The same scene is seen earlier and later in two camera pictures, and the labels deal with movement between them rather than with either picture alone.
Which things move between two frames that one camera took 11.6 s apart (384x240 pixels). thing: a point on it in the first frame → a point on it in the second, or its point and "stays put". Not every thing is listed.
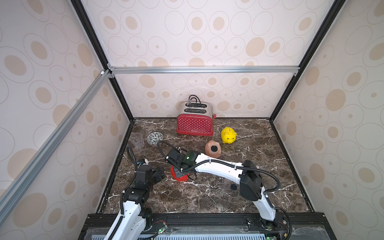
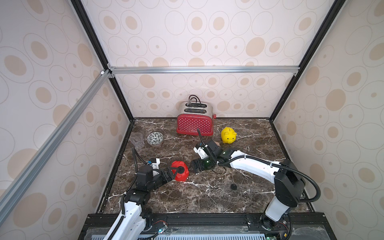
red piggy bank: x=183 y=178 stays put
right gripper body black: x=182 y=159 → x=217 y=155
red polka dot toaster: x=195 y=118 stays put
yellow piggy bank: x=228 y=135 stays put
